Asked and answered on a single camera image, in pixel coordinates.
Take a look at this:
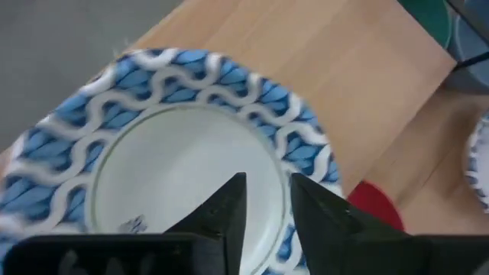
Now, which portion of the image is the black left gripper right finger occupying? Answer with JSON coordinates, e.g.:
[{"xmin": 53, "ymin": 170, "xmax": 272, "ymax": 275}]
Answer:
[{"xmin": 289, "ymin": 172, "xmax": 410, "ymax": 275}]

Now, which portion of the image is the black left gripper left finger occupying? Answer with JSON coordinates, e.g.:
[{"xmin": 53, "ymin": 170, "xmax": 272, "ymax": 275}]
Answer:
[{"xmin": 164, "ymin": 171, "xmax": 248, "ymax": 275}]

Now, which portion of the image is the red plastic bowl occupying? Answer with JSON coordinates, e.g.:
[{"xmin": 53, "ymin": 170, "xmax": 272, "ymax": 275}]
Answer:
[{"xmin": 345, "ymin": 180, "xmax": 406, "ymax": 233}]

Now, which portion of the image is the green plastic bowl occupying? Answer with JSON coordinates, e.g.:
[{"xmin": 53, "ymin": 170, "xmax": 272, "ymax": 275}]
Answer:
[{"xmin": 397, "ymin": 0, "xmax": 454, "ymax": 50}]

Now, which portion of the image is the wooden shelf board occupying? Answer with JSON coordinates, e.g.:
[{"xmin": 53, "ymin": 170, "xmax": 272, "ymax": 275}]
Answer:
[{"xmin": 128, "ymin": 0, "xmax": 458, "ymax": 198}]

